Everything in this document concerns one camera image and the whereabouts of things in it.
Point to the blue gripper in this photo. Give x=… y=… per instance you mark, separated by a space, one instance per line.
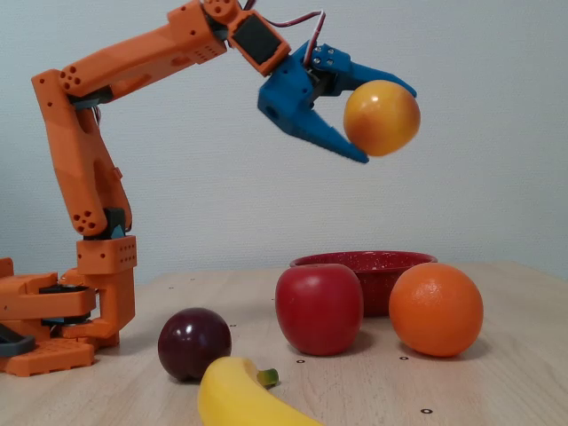
x=287 y=92

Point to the yellow orange peach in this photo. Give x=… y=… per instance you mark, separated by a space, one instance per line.
x=381 y=117

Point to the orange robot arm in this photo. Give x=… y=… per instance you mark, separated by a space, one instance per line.
x=80 y=155

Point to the orange robot base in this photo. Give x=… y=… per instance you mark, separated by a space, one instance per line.
x=44 y=355

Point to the red speckled bowl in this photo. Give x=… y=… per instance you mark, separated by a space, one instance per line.
x=377 y=275

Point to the red apple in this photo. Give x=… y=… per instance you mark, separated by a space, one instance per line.
x=319 y=310

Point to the orange fruit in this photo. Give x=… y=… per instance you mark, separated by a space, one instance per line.
x=436 y=310

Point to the dark purple plum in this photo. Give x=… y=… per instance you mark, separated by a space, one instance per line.
x=194 y=344

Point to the yellow banana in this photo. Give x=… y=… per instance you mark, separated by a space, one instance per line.
x=235 y=399

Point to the grey table clamp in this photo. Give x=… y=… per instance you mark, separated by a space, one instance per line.
x=22 y=344

